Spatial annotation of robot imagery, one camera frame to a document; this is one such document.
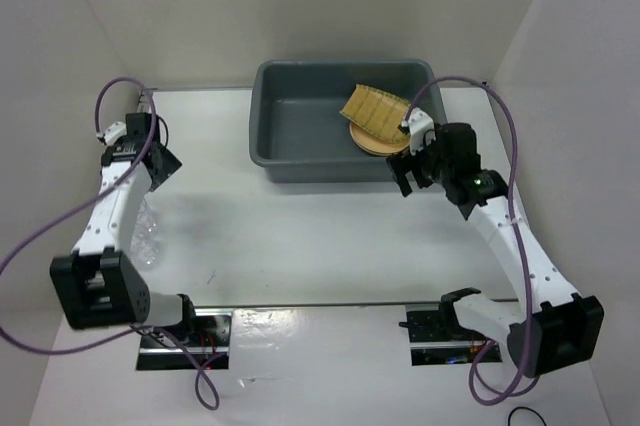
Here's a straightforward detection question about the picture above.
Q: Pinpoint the yellow plate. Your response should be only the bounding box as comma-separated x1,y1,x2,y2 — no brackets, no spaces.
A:
349,123,409,157

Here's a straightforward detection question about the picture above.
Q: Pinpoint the woven bamboo tray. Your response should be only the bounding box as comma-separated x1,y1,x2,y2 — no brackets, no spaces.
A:
340,84,410,144

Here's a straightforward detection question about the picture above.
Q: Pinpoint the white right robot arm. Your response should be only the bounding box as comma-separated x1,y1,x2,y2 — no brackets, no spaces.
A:
387,119,604,378

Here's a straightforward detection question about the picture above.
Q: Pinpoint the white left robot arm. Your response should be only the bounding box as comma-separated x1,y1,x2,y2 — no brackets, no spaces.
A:
49,113,199,346

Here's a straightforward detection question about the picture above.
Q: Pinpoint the grey plastic bin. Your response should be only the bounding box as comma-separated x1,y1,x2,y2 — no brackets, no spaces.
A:
249,59,435,184

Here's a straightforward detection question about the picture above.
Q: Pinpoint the clear glass cup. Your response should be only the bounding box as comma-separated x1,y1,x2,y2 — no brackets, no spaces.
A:
130,199,160,271

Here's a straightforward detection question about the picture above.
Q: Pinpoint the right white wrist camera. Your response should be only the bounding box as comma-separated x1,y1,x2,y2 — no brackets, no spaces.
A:
399,108,435,156

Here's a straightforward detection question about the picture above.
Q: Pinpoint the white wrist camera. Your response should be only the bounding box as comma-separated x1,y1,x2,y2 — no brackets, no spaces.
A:
96,121,126,146
399,108,435,156

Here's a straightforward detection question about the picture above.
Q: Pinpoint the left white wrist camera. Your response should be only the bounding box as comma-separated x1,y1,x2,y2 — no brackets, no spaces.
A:
96,121,126,146

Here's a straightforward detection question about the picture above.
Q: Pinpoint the aluminium table edge rail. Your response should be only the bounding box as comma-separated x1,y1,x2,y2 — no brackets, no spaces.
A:
102,88,157,232

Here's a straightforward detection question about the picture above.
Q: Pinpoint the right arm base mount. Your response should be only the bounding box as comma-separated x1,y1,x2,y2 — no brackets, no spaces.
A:
398,303,488,366

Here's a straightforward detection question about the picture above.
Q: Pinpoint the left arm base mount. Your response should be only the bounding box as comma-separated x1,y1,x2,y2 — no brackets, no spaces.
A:
136,308,233,371

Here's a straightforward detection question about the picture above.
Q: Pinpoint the black cable loop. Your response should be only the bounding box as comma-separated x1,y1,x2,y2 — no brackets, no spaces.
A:
508,407,547,426

